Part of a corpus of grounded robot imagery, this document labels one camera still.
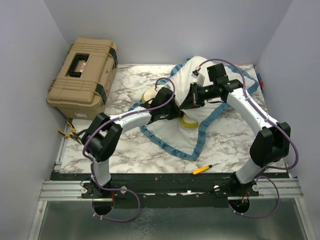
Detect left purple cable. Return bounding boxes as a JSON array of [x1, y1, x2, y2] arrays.
[[82, 77, 176, 223]]

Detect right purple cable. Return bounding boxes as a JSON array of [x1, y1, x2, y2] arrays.
[[192, 58, 301, 219]]

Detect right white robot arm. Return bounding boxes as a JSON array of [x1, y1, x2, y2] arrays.
[[180, 63, 291, 196]]

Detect yellow handled screwdriver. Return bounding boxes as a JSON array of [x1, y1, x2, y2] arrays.
[[192, 162, 220, 175]]

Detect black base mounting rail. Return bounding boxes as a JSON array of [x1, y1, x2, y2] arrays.
[[49, 171, 261, 210]]

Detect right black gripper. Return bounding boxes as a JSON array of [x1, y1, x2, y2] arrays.
[[179, 82, 217, 111]]

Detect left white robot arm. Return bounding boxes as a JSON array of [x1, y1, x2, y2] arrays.
[[81, 87, 181, 198]]

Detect cream yellow-edged pillow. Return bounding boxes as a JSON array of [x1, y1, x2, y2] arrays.
[[141, 88, 199, 130]]

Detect tan plastic toolbox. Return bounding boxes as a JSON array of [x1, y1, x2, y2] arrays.
[[46, 37, 118, 120]]

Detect purple cable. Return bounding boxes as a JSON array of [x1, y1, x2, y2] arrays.
[[192, 58, 301, 219], [82, 77, 176, 223]]

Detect blue red marker pen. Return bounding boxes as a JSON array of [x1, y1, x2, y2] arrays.
[[256, 73, 265, 93]]

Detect yellow handled pliers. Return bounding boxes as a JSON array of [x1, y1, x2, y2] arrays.
[[57, 121, 84, 144]]

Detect white blue-trimmed pillowcase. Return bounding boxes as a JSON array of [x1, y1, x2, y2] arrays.
[[128, 55, 260, 162]]

